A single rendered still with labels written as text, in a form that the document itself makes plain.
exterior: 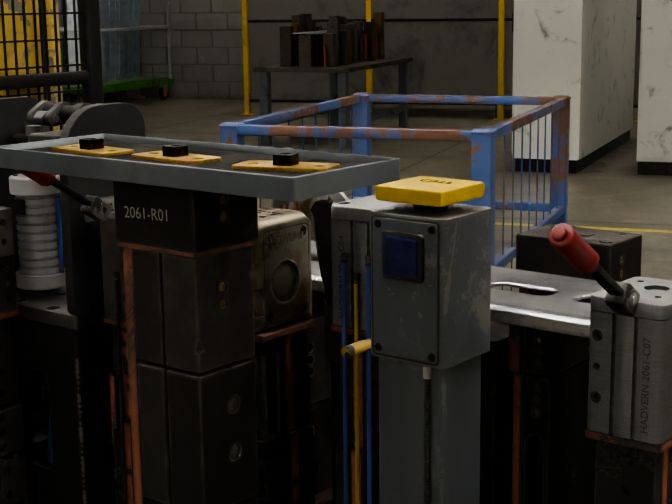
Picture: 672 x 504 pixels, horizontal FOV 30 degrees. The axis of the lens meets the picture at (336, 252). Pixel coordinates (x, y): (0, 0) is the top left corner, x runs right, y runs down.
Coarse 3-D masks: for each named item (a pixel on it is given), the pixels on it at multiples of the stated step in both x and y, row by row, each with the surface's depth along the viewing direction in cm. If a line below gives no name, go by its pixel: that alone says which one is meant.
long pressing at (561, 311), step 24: (312, 240) 157; (312, 264) 142; (312, 288) 135; (528, 288) 131; (552, 288) 129; (576, 288) 129; (600, 288) 129; (504, 312) 120; (528, 312) 119; (552, 312) 118; (576, 312) 119
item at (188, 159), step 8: (176, 144) 110; (144, 152) 112; (152, 152) 112; (160, 152) 112; (168, 152) 109; (176, 152) 109; (184, 152) 109; (152, 160) 109; (160, 160) 108; (168, 160) 107; (176, 160) 107; (184, 160) 106; (192, 160) 106; (200, 160) 106; (208, 160) 107; (216, 160) 108
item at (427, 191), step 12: (408, 180) 95; (420, 180) 95; (432, 180) 95; (444, 180) 95; (456, 180) 95; (468, 180) 95; (384, 192) 93; (396, 192) 92; (408, 192) 91; (420, 192) 91; (432, 192) 90; (444, 192) 90; (456, 192) 91; (468, 192) 92; (480, 192) 94; (420, 204) 91; (432, 204) 90; (444, 204) 90
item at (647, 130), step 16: (656, 0) 887; (656, 16) 889; (656, 32) 891; (640, 48) 898; (656, 48) 893; (640, 64) 900; (656, 64) 895; (640, 80) 902; (656, 80) 897; (640, 96) 904; (656, 96) 899; (640, 112) 905; (656, 112) 902; (640, 128) 907; (656, 128) 904; (640, 144) 909; (656, 144) 906; (640, 160) 913; (656, 160) 909
